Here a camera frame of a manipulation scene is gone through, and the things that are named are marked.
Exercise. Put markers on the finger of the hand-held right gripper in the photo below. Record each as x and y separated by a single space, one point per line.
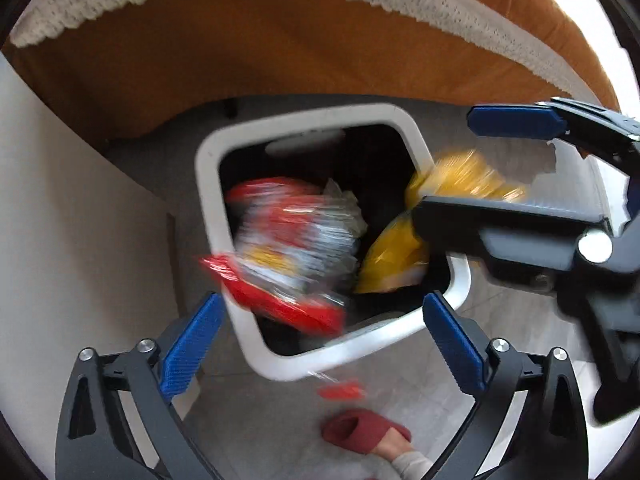
500 227
515 122

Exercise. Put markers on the clear plastic bag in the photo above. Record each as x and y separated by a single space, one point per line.
345 205

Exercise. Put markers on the yellow snack packet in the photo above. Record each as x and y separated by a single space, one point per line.
465 175
390 256

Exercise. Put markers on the red snack packet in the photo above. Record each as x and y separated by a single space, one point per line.
280 242

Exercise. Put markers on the red slipper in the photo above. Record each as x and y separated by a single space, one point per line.
360 427

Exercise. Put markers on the red wrapper scrap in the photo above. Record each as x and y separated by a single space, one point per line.
341 390

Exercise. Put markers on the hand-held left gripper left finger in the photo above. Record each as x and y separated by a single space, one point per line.
192 355

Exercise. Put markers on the person's foot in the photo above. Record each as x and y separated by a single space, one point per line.
389 448

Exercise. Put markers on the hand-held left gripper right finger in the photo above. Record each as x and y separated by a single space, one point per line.
455 350

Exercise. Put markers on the white trash bin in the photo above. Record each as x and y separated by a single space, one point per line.
300 117

